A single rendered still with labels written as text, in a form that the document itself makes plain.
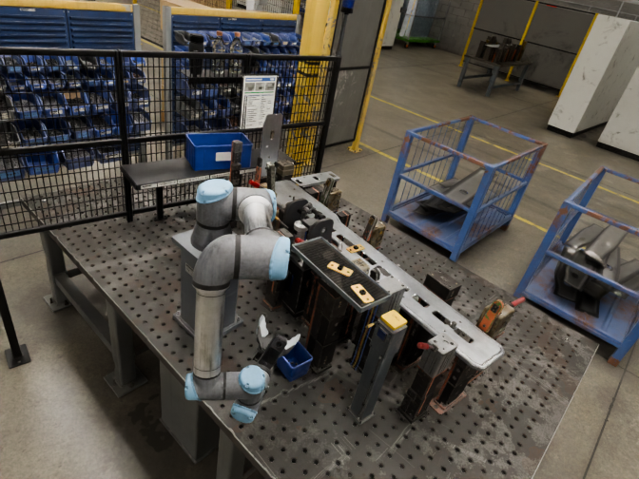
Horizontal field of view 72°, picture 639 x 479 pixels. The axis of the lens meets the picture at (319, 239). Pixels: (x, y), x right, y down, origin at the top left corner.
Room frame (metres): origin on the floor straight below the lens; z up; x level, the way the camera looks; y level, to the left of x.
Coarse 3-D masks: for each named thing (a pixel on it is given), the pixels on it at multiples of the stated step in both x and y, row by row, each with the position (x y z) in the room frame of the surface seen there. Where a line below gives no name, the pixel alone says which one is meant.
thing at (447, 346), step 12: (444, 336) 1.09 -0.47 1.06; (444, 348) 1.04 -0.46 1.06; (420, 360) 1.05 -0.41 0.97; (432, 360) 1.03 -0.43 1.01; (444, 360) 1.03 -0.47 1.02; (420, 372) 1.05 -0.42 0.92; (432, 372) 1.01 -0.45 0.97; (420, 384) 1.03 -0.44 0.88; (432, 384) 1.04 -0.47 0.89; (408, 396) 1.05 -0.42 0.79; (420, 396) 1.02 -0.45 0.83; (432, 396) 1.06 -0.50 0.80; (396, 408) 1.06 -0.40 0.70; (408, 408) 1.03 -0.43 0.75; (420, 408) 1.02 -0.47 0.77; (408, 420) 1.01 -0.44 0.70
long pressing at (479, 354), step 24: (288, 192) 1.99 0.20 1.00; (312, 216) 1.80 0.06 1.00; (336, 216) 1.85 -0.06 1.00; (336, 240) 1.63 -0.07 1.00; (360, 240) 1.67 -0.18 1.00; (384, 264) 1.52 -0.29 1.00; (408, 288) 1.39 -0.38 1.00; (408, 312) 1.25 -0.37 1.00; (432, 312) 1.28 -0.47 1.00; (456, 312) 1.31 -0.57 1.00; (456, 336) 1.17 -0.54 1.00; (480, 336) 1.19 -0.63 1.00; (480, 360) 1.08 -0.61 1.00
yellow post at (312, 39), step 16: (320, 0) 2.66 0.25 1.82; (304, 16) 2.70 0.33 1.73; (320, 16) 2.67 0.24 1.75; (304, 32) 2.69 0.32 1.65; (320, 32) 2.69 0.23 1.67; (304, 48) 2.67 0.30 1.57; (320, 48) 2.70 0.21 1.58; (304, 80) 2.65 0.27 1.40; (304, 96) 2.65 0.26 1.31; (288, 144) 2.69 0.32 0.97; (304, 144) 2.69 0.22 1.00
